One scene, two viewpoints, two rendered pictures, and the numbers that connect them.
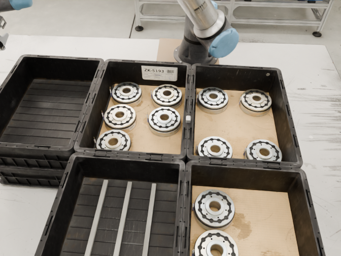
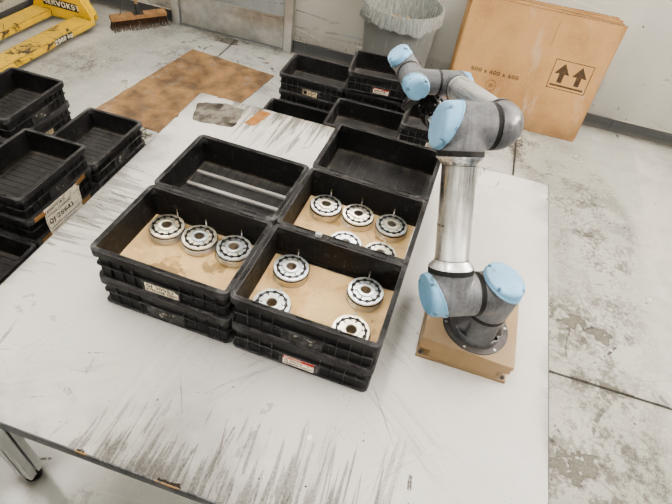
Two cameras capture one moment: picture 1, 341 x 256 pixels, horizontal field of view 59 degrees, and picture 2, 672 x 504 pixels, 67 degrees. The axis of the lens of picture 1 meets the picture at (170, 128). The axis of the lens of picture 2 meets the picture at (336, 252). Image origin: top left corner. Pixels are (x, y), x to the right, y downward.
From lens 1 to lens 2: 1.38 m
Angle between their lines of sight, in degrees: 61
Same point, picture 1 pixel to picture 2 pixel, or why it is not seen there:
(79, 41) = (537, 239)
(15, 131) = (365, 162)
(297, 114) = (356, 443)
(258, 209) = (221, 285)
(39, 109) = (387, 175)
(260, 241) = (194, 274)
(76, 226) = (261, 182)
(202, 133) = (322, 274)
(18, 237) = not seen: hidden behind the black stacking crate
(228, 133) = (314, 295)
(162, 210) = not seen: hidden behind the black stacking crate
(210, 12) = (441, 244)
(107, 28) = not seen: outside the picture
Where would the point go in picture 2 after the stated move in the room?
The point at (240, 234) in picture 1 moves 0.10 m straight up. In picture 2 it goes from (206, 264) to (204, 239)
